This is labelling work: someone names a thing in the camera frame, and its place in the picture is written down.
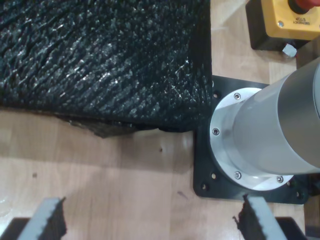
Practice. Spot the black bubble mat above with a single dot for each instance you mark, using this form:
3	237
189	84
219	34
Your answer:
100	62

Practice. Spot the yellow emergency stop box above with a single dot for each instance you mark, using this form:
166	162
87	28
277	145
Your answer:
282	22

